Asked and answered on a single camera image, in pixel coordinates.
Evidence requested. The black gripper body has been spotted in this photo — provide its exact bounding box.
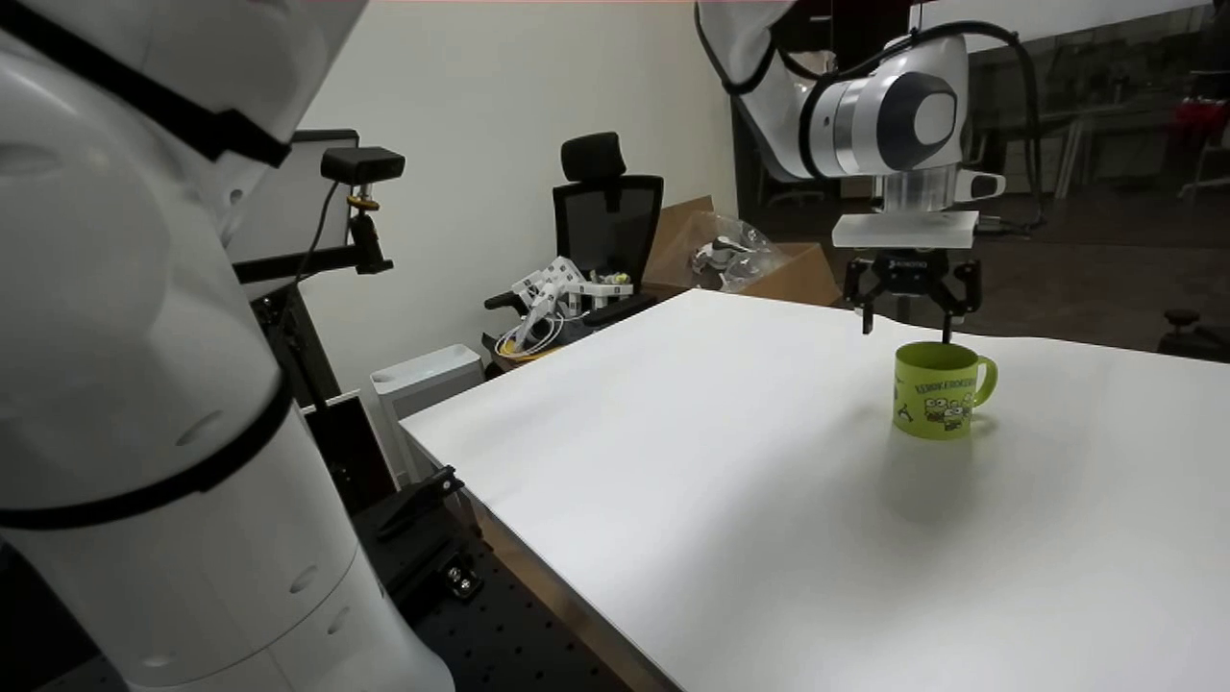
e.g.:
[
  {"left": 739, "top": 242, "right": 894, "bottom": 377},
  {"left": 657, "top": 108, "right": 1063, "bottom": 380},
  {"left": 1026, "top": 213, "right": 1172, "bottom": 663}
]
[{"left": 840, "top": 249, "right": 985, "bottom": 309}]

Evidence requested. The green cartoon mug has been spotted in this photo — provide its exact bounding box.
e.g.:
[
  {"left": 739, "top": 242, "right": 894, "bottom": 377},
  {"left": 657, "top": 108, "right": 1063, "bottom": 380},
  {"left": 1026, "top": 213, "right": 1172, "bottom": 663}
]
[{"left": 890, "top": 341, "right": 1000, "bottom": 440}]

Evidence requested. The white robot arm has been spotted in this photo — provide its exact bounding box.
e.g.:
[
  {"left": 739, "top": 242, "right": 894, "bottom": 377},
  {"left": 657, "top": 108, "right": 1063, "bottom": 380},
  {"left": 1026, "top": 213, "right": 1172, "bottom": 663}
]
[{"left": 0, "top": 0, "right": 455, "bottom": 692}]

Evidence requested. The cardboard box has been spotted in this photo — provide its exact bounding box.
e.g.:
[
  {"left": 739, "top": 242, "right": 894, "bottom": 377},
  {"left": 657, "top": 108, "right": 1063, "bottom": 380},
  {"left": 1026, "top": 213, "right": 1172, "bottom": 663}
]
[{"left": 642, "top": 195, "right": 840, "bottom": 309}]

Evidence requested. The white paper table cover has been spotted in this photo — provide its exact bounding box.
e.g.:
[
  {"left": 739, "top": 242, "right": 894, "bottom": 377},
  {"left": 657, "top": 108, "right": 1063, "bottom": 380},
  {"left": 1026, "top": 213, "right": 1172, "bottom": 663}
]
[{"left": 406, "top": 291, "right": 1230, "bottom": 692}]

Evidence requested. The black office chair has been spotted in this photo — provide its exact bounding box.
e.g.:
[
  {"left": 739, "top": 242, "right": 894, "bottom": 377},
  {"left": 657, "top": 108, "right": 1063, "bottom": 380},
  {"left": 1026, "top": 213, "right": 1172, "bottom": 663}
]
[{"left": 546, "top": 132, "right": 665, "bottom": 347}]

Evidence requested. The white box on floor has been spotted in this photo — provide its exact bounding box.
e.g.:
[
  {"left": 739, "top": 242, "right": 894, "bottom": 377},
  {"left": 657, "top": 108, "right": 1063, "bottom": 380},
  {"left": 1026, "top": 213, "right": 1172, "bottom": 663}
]
[{"left": 368, "top": 341, "right": 483, "bottom": 419}]

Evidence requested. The black camera on mount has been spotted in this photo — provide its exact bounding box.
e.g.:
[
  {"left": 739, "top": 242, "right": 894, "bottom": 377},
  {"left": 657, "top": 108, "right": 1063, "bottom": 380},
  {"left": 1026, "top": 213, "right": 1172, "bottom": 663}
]
[{"left": 319, "top": 146, "right": 402, "bottom": 273}]

